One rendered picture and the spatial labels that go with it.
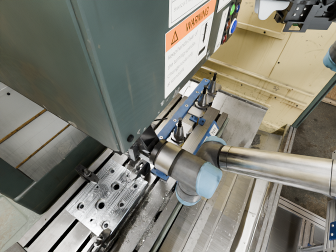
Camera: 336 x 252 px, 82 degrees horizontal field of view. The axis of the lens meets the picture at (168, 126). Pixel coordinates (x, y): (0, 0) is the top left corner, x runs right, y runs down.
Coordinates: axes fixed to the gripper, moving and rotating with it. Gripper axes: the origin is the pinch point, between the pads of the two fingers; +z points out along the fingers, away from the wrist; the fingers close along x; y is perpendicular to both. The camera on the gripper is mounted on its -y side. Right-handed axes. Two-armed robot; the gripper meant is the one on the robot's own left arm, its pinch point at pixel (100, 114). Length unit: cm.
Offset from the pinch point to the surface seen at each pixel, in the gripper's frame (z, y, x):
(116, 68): -21.0, -29.6, -9.9
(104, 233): -8, 46, -21
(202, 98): -14.7, 19.5, 42.2
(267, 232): -70, 65, 22
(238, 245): -63, 79, 13
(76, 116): -14.3, -20.9, -12.5
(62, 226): 13, 57, -29
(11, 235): 49, 90, -51
